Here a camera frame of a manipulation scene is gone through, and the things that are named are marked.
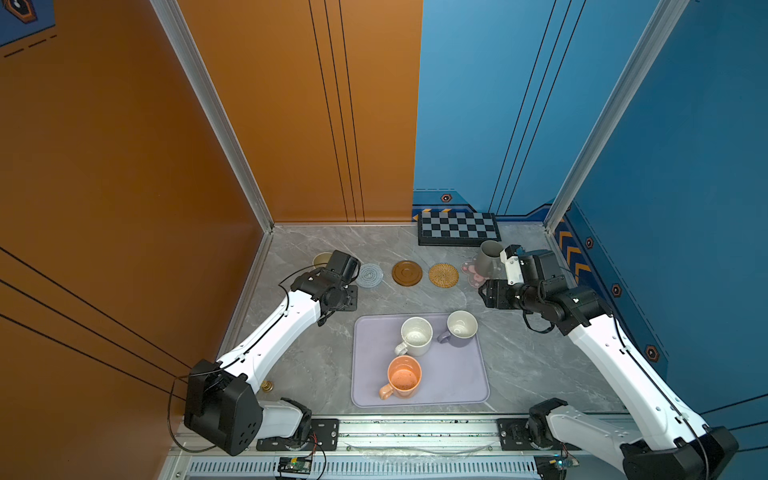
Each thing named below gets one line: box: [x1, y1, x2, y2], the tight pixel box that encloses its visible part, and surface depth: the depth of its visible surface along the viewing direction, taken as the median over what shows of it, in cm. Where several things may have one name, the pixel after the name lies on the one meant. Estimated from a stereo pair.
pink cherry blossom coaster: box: [461, 260, 487, 288], surface depth 108 cm
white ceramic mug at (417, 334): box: [394, 316, 433, 357], surface depth 85 cm
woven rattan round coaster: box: [429, 263, 459, 289], surface depth 107 cm
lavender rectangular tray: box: [351, 314, 490, 409], surface depth 85 cm
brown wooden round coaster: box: [392, 260, 423, 287], surface depth 107 cm
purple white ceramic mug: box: [437, 310, 479, 347], surface depth 87 cm
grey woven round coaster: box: [356, 263, 384, 289], surface depth 107 cm
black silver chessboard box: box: [418, 211, 502, 247], surface depth 118 cm
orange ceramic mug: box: [379, 355, 423, 400], surface depth 78 cm
